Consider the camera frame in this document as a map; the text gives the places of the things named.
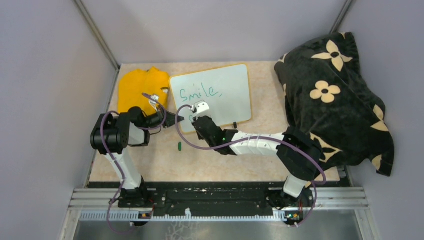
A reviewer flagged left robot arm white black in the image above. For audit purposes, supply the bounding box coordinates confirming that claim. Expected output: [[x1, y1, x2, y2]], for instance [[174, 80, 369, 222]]
[[90, 106, 184, 208]]

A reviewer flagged left metal corner post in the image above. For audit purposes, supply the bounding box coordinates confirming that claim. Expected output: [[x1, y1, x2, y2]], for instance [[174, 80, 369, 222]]
[[72, 0, 121, 71]]

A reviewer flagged right metal corner post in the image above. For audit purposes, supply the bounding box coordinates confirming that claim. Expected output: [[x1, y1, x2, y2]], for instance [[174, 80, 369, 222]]
[[329, 0, 356, 34]]

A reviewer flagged white slotted cable duct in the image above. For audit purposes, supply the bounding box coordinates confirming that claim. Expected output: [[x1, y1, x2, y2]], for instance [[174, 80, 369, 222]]
[[79, 208, 288, 222]]

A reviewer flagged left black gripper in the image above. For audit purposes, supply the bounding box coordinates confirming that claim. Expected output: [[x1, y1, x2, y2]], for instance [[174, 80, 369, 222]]
[[142, 104, 184, 130]]

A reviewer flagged whiteboard with yellow frame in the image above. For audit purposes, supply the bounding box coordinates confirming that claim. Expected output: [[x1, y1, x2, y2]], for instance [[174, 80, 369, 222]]
[[169, 63, 253, 127]]

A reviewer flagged black floral blanket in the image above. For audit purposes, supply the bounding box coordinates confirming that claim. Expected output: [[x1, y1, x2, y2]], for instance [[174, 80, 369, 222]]
[[274, 32, 395, 177]]

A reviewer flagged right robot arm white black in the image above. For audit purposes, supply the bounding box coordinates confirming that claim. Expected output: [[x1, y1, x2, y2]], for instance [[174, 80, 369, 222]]
[[192, 116, 324, 206]]

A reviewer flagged metal corner post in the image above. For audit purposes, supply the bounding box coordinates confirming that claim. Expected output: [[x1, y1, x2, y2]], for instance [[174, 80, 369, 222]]
[[329, 0, 356, 34], [72, 0, 121, 71]]

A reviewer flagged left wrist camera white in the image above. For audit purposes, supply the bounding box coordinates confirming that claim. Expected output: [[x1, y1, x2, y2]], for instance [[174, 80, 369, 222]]
[[145, 94, 159, 112]]

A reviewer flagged yellow folded sweatshirt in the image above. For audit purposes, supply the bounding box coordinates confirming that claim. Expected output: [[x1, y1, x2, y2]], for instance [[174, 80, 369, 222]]
[[117, 66, 170, 116]]

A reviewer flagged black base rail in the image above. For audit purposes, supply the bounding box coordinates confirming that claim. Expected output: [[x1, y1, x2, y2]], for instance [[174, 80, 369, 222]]
[[109, 181, 314, 217]]

